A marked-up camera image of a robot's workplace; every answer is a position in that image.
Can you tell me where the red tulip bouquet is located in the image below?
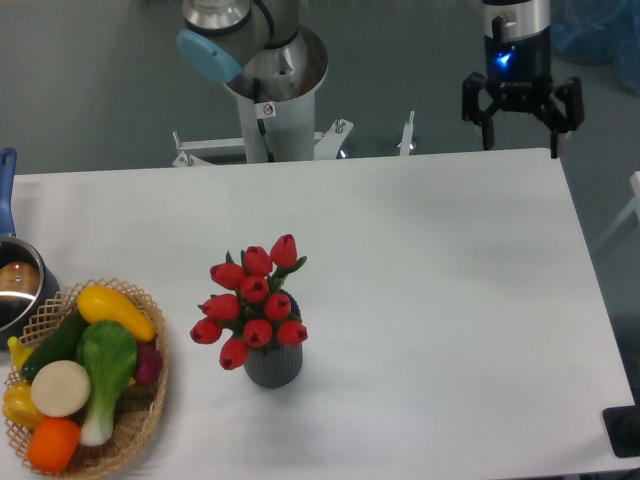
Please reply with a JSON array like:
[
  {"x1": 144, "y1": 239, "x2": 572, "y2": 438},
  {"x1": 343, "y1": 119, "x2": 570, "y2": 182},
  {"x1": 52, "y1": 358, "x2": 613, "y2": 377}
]
[{"x1": 190, "y1": 233, "x2": 308, "y2": 370}]

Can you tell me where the green cucumber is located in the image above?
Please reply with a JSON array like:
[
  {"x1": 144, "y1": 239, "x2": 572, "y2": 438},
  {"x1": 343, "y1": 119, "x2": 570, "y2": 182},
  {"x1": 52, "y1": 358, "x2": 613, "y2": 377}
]
[{"x1": 21, "y1": 310, "x2": 89, "y2": 382}]

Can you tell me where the grey ribbed vase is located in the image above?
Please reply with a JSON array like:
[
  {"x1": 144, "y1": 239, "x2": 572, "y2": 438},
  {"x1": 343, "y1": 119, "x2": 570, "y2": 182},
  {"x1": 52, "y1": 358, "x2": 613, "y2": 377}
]
[{"x1": 243, "y1": 291, "x2": 308, "y2": 389}]

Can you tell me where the yellow bell pepper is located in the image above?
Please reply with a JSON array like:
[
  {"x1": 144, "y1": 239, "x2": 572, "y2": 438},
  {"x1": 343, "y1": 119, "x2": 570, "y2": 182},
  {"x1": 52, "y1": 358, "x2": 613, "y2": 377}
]
[{"x1": 2, "y1": 380, "x2": 46, "y2": 430}]

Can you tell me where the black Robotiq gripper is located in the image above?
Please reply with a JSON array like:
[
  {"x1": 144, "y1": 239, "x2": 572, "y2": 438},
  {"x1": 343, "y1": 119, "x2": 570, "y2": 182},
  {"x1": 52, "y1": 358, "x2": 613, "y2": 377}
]
[{"x1": 461, "y1": 17, "x2": 585, "y2": 159}]

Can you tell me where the yellow banana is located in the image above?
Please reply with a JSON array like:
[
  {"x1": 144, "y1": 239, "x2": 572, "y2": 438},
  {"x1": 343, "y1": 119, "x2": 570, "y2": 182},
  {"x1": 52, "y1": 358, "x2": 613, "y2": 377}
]
[{"x1": 7, "y1": 336, "x2": 34, "y2": 371}]

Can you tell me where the cream round bun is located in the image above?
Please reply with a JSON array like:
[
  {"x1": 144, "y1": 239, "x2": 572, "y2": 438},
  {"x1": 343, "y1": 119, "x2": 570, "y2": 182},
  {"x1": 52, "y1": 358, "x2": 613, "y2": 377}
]
[{"x1": 31, "y1": 360, "x2": 91, "y2": 417}]

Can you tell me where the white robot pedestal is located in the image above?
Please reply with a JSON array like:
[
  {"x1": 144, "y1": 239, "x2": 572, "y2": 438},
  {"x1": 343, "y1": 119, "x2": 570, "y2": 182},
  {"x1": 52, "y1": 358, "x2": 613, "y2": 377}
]
[{"x1": 171, "y1": 74, "x2": 417, "y2": 168}]

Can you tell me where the green bok choy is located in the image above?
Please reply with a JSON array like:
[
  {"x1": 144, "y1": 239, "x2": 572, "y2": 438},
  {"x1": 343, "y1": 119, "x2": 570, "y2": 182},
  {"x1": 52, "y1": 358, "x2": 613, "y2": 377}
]
[{"x1": 76, "y1": 320, "x2": 137, "y2": 447}]

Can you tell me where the woven wicker basket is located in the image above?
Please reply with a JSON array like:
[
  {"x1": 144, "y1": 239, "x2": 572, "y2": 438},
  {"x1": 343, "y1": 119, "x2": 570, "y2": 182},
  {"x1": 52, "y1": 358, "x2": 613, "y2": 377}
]
[{"x1": 4, "y1": 279, "x2": 169, "y2": 479}]

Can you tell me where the yellow squash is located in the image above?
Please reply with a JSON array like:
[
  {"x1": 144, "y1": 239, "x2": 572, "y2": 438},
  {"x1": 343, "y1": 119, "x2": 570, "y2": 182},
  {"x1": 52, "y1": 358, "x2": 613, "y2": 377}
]
[{"x1": 76, "y1": 285, "x2": 156, "y2": 342}]

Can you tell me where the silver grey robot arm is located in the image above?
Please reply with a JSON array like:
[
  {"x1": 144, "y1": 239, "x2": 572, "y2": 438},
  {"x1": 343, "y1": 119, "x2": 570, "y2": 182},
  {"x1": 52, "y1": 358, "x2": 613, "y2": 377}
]
[{"x1": 176, "y1": 1, "x2": 585, "y2": 163}]

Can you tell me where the blue handled saucepan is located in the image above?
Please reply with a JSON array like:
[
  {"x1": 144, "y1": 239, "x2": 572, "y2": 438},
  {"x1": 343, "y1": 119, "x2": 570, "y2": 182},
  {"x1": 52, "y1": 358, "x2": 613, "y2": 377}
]
[{"x1": 1, "y1": 148, "x2": 59, "y2": 351}]

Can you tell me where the white chair frame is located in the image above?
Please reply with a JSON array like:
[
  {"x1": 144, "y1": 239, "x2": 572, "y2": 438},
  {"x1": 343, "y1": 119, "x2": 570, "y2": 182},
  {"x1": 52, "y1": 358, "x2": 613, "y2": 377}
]
[{"x1": 593, "y1": 171, "x2": 639, "y2": 256}]

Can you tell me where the black device at table edge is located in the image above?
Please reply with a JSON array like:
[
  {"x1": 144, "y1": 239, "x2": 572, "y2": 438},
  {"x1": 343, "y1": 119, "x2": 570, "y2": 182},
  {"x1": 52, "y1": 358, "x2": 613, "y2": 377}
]
[{"x1": 602, "y1": 406, "x2": 639, "y2": 458}]

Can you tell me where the blue plastic bag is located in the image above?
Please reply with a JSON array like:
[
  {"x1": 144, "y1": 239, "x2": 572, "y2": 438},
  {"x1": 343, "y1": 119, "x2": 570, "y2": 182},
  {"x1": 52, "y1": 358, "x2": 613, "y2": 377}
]
[{"x1": 551, "y1": 1, "x2": 639, "y2": 96}]

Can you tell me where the orange fruit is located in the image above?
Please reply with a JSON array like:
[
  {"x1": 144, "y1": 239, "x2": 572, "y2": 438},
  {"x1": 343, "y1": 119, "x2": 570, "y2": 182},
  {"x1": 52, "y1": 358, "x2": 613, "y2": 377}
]
[{"x1": 27, "y1": 417, "x2": 80, "y2": 474}]

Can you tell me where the purple red onion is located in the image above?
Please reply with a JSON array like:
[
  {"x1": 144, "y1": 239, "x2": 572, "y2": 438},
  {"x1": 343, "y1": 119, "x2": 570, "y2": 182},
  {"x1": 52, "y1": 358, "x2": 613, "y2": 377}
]
[{"x1": 132, "y1": 343, "x2": 163, "y2": 385}]

